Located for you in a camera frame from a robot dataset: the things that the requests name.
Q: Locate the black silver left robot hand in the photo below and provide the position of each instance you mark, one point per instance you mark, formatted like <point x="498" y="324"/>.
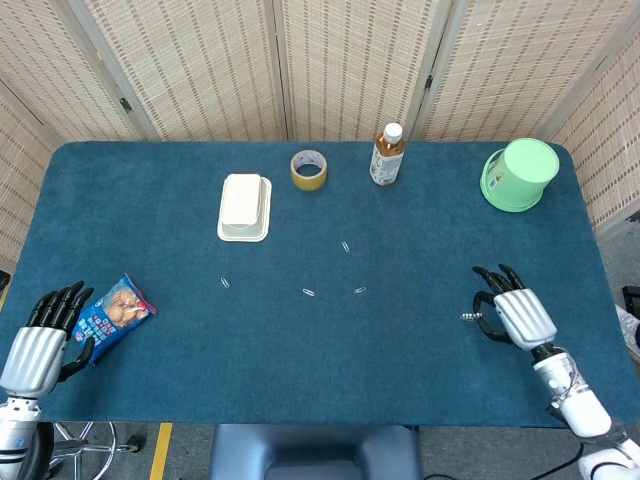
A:
<point x="35" y="360"/>

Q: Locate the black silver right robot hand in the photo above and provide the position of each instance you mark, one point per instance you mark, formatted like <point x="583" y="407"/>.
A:
<point x="525" y="317"/>

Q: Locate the silver metal screw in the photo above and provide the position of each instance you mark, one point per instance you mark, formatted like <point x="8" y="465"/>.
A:
<point x="474" y="315"/>

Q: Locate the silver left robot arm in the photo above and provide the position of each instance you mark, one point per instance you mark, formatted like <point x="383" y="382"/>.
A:
<point x="15" y="435"/>

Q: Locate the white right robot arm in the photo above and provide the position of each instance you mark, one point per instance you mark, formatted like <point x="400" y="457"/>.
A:
<point x="585" y="410"/>

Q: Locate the blue cookie snack bag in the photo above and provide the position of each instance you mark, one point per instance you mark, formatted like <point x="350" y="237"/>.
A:
<point x="112" y="315"/>

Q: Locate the chrome stool base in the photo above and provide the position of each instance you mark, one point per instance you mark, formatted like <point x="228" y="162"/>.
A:
<point x="85" y="445"/>

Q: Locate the white shoe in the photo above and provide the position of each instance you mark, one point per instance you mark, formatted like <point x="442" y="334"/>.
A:
<point x="629" y="325"/>

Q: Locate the green upturned plastic bucket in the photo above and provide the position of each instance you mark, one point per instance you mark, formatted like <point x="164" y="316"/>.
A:
<point x="520" y="172"/>

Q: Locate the tea bottle white cap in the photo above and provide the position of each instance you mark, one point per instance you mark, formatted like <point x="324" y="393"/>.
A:
<point x="386" y="162"/>

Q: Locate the blue felt table cloth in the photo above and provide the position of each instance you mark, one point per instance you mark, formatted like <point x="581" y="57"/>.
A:
<point x="300" y="360"/>

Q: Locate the blue grey robot torso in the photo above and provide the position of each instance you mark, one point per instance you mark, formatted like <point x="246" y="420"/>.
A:
<point x="310" y="450"/>

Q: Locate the black screen hinge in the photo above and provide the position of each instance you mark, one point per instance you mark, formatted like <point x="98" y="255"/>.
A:
<point x="428" y="82"/>
<point x="125" y="105"/>

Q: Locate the yellow packing tape roll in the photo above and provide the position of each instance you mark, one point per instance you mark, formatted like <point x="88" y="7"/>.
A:
<point x="309" y="181"/>

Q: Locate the white lidded food container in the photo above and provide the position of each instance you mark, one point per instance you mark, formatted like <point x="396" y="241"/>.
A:
<point x="242" y="205"/>

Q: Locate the woven folding screen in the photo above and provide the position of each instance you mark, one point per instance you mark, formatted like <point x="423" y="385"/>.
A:
<point x="200" y="75"/>

